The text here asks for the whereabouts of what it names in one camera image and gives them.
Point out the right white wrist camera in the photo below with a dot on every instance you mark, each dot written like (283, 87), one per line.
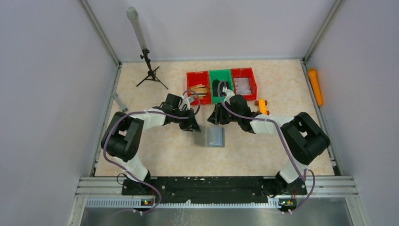
(228, 94)

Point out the orange flashlight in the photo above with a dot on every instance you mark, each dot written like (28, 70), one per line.
(312, 75)

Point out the yellow toy brick car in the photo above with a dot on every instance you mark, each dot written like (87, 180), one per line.
(262, 106)

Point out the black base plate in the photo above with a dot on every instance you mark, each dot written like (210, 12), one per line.
(213, 190)

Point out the grey card holder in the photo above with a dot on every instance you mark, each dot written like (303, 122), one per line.
(210, 137)

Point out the right red bin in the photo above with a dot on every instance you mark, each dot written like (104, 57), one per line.
(246, 73)

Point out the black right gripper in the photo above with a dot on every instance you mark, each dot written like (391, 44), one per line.
(219, 115)

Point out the black tripod with grey tube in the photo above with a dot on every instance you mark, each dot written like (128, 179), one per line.
(133, 17)

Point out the black item in bin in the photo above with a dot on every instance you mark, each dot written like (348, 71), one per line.
(217, 88)

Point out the red bin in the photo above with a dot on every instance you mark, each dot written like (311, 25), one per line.
(246, 73)
(199, 83)

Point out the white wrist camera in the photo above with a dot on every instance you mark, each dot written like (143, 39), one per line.
(186, 103)
(228, 94)

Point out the clear bag in bin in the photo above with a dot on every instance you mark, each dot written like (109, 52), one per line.
(242, 86)

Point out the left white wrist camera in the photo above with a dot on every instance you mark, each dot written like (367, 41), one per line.
(186, 103)

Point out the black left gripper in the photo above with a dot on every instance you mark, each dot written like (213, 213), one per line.
(189, 120)

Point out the green bin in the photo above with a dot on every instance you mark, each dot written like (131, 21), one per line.
(222, 75)

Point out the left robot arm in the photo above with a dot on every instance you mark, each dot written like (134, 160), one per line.
(123, 135)

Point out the left red bin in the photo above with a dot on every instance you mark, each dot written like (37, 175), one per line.
(199, 83)

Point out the small grey bracket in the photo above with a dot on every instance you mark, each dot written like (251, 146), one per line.
(122, 106)

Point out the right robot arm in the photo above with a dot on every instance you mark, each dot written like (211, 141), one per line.
(302, 139)

